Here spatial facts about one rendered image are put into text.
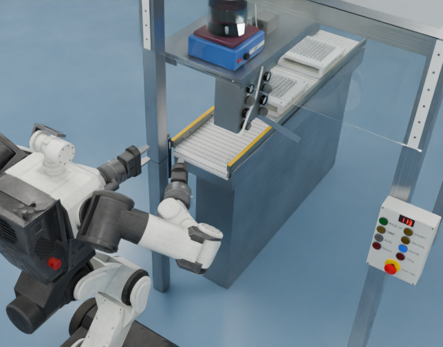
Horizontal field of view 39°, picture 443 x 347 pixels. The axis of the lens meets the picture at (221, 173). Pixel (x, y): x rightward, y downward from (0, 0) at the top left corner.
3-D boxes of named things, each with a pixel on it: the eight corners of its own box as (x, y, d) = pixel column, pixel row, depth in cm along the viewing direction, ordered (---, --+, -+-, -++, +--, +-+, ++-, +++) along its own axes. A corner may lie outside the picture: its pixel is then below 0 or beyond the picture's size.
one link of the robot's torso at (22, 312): (36, 343, 189) (27, 305, 177) (6, 322, 194) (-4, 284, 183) (100, 284, 207) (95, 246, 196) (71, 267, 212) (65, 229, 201)
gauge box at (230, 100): (237, 134, 227) (241, 87, 214) (213, 124, 231) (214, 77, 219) (267, 107, 242) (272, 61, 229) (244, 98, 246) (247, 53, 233)
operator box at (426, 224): (414, 286, 201) (435, 228, 184) (365, 263, 208) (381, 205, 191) (421, 274, 205) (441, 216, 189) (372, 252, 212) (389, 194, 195)
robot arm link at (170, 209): (168, 193, 201) (186, 210, 189) (184, 212, 205) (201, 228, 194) (153, 207, 200) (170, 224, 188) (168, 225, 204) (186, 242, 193)
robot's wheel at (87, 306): (93, 344, 283) (69, 342, 265) (84, 339, 285) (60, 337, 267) (114, 303, 285) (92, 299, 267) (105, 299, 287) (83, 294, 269)
